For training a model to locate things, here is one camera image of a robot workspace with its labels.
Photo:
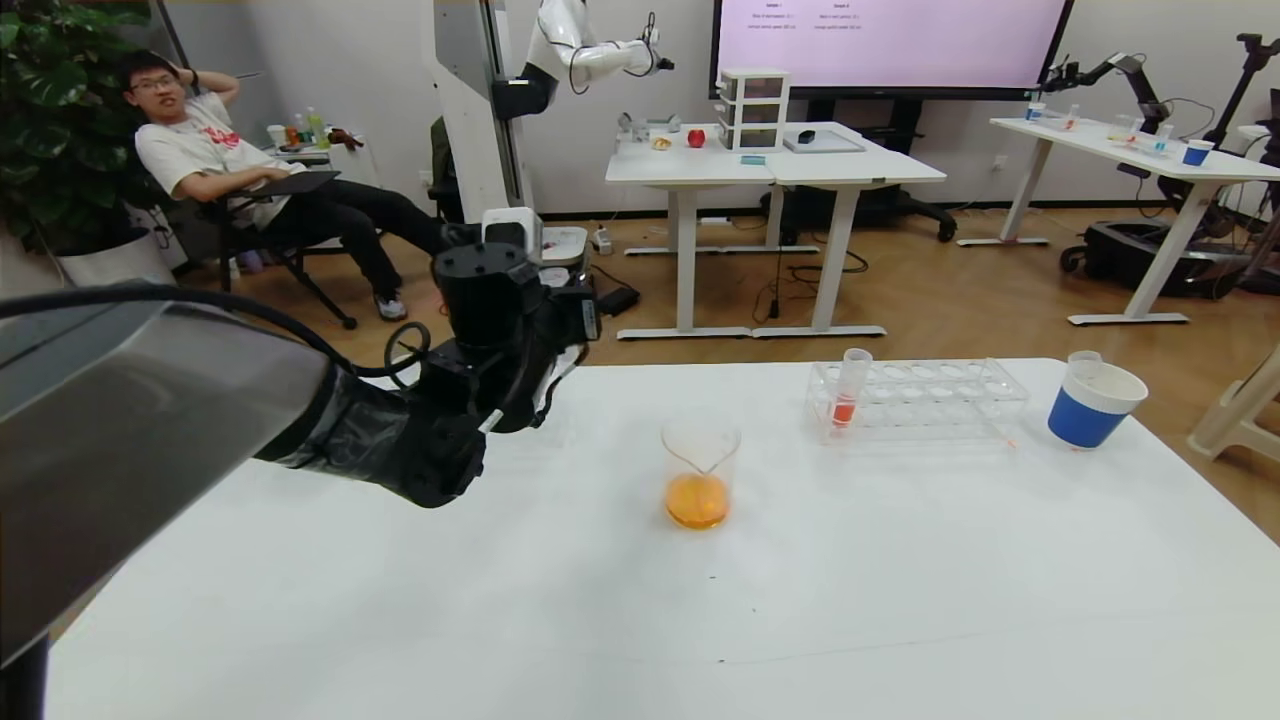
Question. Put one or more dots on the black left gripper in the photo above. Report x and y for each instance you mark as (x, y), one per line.
(588, 311)

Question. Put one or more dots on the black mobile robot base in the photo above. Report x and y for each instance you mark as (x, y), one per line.
(1130, 255)

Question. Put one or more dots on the slim black robot arm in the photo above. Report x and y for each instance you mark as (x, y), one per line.
(1145, 92)

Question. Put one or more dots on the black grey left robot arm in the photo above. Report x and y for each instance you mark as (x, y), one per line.
(150, 420)

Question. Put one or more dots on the clear glass beaker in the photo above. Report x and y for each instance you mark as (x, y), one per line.
(700, 500)

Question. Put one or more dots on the red pigment test tube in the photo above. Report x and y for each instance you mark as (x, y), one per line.
(845, 410)

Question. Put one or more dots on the clear acrylic tube rack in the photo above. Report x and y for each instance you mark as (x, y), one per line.
(920, 400)

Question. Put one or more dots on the black power brick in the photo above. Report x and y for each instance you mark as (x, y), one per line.
(620, 301)

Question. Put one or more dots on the white power strip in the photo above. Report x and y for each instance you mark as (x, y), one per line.
(601, 241)

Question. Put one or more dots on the white standing desk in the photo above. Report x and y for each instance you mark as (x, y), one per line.
(860, 168)
(1085, 135)
(690, 165)

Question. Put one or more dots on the small grey device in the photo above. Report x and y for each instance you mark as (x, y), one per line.
(650, 125)

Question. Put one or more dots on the red apple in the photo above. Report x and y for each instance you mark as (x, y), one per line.
(696, 138)

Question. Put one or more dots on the white humanoid robot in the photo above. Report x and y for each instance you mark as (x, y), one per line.
(480, 120)

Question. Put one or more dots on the white drawer organizer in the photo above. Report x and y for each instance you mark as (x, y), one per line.
(755, 110)

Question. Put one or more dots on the brown plush toy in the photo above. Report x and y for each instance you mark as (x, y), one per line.
(345, 138)

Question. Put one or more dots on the grey flat tray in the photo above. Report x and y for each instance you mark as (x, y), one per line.
(835, 143)

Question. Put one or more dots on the dark laptop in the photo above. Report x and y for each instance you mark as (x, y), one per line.
(300, 182)

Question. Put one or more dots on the green drink bottle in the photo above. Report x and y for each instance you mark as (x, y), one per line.
(317, 128)

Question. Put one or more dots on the black display stand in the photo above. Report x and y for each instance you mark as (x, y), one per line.
(900, 205)

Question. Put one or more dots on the small white cup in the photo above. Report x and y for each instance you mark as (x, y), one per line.
(277, 136)

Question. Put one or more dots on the black office chair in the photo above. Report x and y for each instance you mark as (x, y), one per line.
(232, 240)

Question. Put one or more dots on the seated man white shirt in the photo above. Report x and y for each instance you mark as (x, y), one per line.
(200, 150)

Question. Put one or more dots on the white planter pot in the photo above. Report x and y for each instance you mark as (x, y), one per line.
(120, 265)

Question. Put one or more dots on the blue paper cup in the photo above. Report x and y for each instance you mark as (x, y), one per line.
(1085, 420)
(1197, 156)

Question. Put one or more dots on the green potted plant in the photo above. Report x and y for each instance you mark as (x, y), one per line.
(60, 120)

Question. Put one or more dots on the black tripod stand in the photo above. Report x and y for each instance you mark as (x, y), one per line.
(1255, 42)

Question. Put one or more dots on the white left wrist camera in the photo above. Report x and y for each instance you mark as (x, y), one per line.
(512, 225)

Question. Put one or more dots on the large wall display screen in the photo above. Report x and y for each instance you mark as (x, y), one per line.
(900, 60)

